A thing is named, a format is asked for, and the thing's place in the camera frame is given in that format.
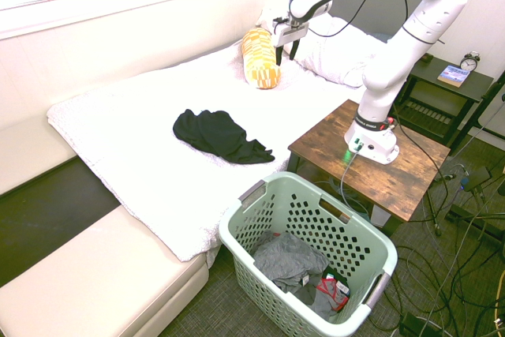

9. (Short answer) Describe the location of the black camera stand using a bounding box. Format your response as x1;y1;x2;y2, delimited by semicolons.
428;76;505;238

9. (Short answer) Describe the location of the blue book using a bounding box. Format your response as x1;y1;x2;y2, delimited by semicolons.
436;65;471;89

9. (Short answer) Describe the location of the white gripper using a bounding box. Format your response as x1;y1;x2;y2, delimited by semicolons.
271;17;309;67

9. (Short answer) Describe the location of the pale green laundry basket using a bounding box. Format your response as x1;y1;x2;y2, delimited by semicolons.
218;171;398;336

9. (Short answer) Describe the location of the rustic wooden side table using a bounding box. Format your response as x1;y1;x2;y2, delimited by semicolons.
287;99;451;236

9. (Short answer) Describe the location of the orange patterned bolster pillow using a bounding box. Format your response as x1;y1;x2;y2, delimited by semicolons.
241;27;282;90

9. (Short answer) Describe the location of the grey crumpled garment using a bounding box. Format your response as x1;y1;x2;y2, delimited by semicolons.
252;230;331;295

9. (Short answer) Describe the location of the dark garment with coloured label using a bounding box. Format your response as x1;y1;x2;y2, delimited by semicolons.
322;267;350;294

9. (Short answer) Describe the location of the red strap item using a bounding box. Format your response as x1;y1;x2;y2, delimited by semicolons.
294;276;351;320

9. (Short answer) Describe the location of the large white pillow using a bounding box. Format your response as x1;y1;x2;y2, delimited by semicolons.
291;13;395;89

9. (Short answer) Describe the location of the black alarm clock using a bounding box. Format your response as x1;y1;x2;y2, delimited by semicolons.
458;51;481;74

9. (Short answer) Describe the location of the white quilted blanket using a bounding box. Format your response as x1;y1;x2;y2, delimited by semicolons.
46;43;365;263

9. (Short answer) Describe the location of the black garment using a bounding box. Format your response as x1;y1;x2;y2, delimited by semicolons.
172;108;275;166

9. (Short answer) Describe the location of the black nightstand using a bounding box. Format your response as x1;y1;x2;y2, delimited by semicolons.
393;55;496;149

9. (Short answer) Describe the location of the cream bed frame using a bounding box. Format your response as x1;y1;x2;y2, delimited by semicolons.
0;122;211;337

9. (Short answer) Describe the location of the grey cable from arm base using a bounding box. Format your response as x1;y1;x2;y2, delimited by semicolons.
339;146;374;223

